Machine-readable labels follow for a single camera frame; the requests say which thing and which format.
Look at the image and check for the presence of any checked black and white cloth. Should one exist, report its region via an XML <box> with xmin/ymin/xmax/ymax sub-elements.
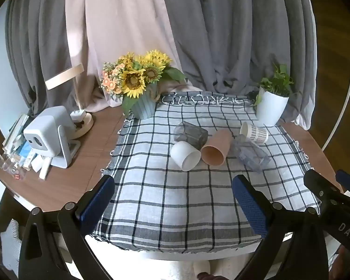
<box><xmin>100</xmin><ymin>92</ymin><xmax>322</xmax><ymax>253</ymax></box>

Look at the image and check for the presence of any clear glass cup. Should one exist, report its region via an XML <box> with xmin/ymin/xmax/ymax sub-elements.
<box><xmin>229</xmin><ymin>136</ymin><xmax>271</xmax><ymax>172</ymax></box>

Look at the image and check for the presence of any white hoop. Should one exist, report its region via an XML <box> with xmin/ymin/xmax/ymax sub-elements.
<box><xmin>321</xmin><ymin>19</ymin><xmax>350</xmax><ymax>152</ymax></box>

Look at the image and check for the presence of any sunflower bouquet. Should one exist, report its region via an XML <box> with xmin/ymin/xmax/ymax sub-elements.
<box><xmin>101</xmin><ymin>50</ymin><xmax>188</xmax><ymax>115</ymax></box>

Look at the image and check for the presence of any white plant pot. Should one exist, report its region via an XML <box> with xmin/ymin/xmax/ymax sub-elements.
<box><xmin>256</xmin><ymin>87</ymin><xmax>289</xmax><ymax>126</ymax></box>

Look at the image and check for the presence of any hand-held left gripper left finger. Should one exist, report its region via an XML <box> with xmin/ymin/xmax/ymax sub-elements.
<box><xmin>18</xmin><ymin>175</ymin><xmax>116</xmax><ymax>280</ymax></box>

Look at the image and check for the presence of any white striped chair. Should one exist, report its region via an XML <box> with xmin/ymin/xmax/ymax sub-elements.
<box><xmin>0</xmin><ymin>219</ymin><xmax>22</xmax><ymax>270</ymax></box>

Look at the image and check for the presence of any ribbed blue-grey vase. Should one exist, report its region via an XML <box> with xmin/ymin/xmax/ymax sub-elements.
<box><xmin>131</xmin><ymin>89</ymin><xmax>158</xmax><ymax>120</ymax></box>

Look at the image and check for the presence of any green potted plant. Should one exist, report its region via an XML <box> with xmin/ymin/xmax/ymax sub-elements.
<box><xmin>252</xmin><ymin>63</ymin><xmax>298</xmax><ymax>106</ymax></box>

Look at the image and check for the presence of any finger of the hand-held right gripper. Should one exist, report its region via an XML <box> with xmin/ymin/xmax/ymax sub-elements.
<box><xmin>303</xmin><ymin>169</ymin><xmax>344</xmax><ymax>203</ymax></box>
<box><xmin>335</xmin><ymin>169</ymin><xmax>350</xmax><ymax>202</ymax></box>

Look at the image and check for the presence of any white projector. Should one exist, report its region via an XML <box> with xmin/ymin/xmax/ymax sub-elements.
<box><xmin>23</xmin><ymin>106</ymin><xmax>81</xmax><ymax>168</ymax></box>

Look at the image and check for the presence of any pink curtain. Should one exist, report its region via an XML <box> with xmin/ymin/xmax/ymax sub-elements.
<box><xmin>65</xmin><ymin>0</ymin><xmax>203</xmax><ymax>109</ymax></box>

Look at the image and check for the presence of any white plug adapter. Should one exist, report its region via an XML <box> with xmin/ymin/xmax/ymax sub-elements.
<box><xmin>70</xmin><ymin>109</ymin><xmax>87</xmax><ymax>122</ymax></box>

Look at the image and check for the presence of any stack of books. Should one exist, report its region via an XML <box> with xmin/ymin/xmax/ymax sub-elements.
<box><xmin>2</xmin><ymin>114</ymin><xmax>31</xmax><ymax>155</ymax></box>

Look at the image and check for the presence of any pink cup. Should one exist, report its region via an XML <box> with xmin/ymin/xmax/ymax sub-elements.
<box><xmin>201</xmin><ymin>129</ymin><xmax>233</xmax><ymax>166</ymax></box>

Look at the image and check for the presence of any grey glass cup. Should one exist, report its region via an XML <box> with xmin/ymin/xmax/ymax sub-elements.
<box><xmin>174</xmin><ymin>121</ymin><xmax>209</xmax><ymax>150</ymax></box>

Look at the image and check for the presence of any white desk lamp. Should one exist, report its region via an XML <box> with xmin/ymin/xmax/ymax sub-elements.
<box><xmin>45</xmin><ymin>63</ymin><xmax>94</xmax><ymax>139</ymax></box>

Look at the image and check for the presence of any patterned paper cup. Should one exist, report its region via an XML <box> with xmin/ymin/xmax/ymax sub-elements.
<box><xmin>240</xmin><ymin>122</ymin><xmax>269</xmax><ymax>144</ymax></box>

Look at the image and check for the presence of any white cup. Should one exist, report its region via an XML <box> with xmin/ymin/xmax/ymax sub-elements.
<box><xmin>171</xmin><ymin>141</ymin><xmax>202</xmax><ymax>172</ymax></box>

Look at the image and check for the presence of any grey curtain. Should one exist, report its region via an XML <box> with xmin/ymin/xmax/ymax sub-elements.
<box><xmin>4</xmin><ymin>0</ymin><xmax>317</xmax><ymax>130</ymax></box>

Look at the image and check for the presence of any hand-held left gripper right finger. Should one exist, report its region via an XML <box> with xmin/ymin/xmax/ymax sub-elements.
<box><xmin>232</xmin><ymin>174</ymin><xmax>331</xmax><ymax>280</ymax></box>

